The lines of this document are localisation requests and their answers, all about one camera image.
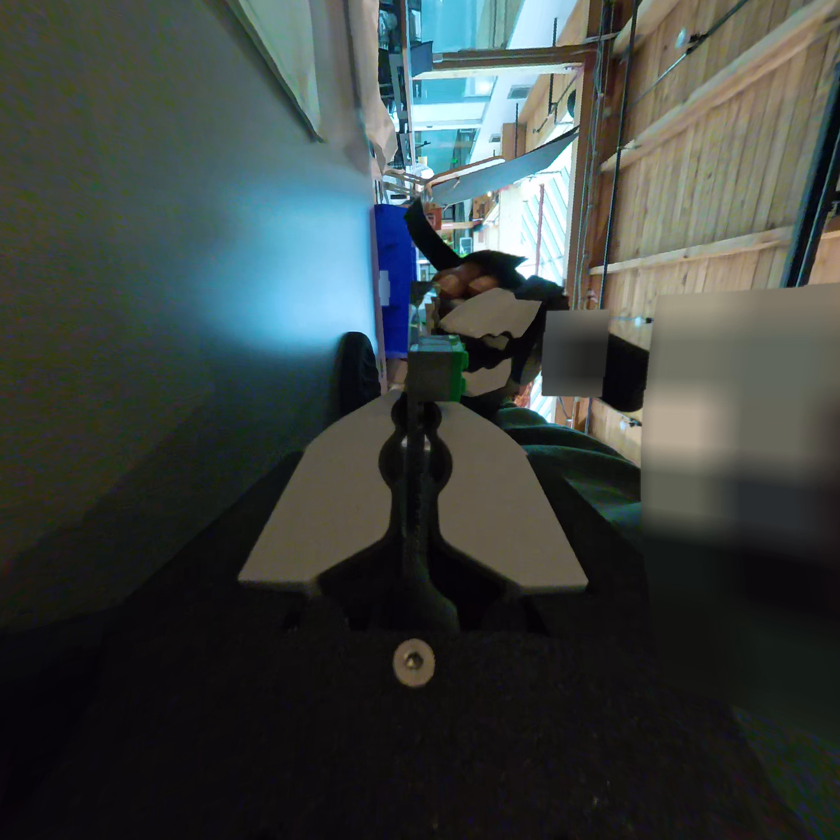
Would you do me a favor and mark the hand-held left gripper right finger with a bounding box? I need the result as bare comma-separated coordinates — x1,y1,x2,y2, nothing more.
427,402,589,595

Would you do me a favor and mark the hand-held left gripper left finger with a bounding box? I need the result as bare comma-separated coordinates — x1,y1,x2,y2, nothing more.
238,390,408,588

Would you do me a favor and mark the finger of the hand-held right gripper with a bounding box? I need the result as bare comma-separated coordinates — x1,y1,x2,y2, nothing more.
461,360,514,399
438,289,540,339

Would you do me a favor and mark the grey green toy brick model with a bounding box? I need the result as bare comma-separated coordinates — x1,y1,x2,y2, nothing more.
404,281,469,403

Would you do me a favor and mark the person's right forearm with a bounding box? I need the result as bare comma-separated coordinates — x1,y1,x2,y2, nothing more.
495,406,645,529

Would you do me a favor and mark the grey desk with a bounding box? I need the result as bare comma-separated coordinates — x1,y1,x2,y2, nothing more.
0,0,388,634

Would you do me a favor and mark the person's right hand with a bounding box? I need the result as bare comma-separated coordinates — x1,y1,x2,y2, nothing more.
436,265,501,301

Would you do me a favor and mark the blue box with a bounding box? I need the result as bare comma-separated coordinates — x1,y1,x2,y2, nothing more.
373,203,419,360

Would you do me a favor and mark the black round object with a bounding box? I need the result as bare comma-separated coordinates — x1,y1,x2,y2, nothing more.
334,331,383,414

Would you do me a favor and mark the grey slanted board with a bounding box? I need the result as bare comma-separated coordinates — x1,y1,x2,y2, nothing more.
425,126,582,208

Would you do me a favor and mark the open book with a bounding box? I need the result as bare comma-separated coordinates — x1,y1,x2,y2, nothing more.
225,0,327,143

